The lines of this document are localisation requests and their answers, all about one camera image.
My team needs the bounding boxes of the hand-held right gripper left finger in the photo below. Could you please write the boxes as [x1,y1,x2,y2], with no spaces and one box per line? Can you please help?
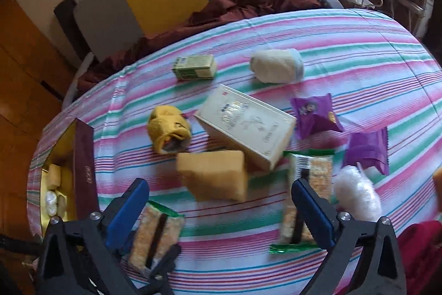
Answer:
[35,178,182,295]

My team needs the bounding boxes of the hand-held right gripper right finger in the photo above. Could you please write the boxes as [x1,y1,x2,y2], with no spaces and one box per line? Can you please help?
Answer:
[291,178,407,295]

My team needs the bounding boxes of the green cracker packet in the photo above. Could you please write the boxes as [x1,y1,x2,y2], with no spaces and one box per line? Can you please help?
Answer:
[269,149,336,255]
[127,201,186,273]

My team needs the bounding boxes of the maroon gold storage box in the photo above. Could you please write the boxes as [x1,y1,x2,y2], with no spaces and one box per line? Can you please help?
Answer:
[40,118,101,237]

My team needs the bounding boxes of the purple snack packet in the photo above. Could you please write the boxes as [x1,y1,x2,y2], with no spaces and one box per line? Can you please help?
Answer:
[290,94,344,140]
[342,127,390,176]

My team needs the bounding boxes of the cream rectangular box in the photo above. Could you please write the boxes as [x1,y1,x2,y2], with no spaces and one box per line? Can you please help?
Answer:
[194,84,297,171]

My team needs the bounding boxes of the green cream small box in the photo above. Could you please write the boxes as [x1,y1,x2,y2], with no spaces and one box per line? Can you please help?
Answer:
[173,55,217,80]

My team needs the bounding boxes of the white plastic-wrapped ball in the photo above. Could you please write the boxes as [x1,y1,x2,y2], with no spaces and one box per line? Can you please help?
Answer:
[332,165,382,222]

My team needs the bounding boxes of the red cloth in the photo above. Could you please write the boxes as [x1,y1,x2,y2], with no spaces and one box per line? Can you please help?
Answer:
[397,221,442,295]

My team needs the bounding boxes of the white rolled socks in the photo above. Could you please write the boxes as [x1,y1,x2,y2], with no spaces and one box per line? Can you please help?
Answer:
[249,48,305,84]

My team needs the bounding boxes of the orange wooden wardrobe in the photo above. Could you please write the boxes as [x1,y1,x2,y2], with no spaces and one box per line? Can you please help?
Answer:
[0,0,77,247]

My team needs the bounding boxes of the white cabinet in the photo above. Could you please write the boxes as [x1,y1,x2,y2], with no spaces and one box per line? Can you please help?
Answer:
[422,0,436,38]

